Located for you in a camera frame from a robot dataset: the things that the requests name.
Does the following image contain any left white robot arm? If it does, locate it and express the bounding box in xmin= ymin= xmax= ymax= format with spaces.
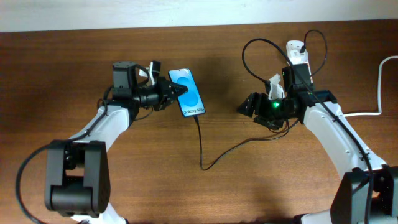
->
xmin=44 ymin=61 xmax=188 ymax=223

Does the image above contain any white charger adapter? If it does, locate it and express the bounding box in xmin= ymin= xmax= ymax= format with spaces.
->
xmin=287 ymin=49 xmax=309 ymax=65

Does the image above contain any white power strip cord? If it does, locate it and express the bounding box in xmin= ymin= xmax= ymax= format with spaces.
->
xmin=341 ymin=55 xmax=398 ymax=118

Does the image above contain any white power strip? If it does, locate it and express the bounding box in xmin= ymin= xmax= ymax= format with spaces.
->
xmin=286 ymin=40 xmax=313 ymax=83

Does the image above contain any blue Galaxy smartphone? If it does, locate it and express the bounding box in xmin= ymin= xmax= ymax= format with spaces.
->
xmin=169 ymin=68 xmax=206 ymax=118

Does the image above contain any black charging cable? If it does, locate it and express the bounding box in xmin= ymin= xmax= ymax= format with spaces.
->
xmin=192 ymin=29 xmax=328 ymax=171

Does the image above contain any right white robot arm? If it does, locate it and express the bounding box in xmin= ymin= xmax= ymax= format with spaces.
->
xmin=238 ymin=63 xmax=397 ymax=223

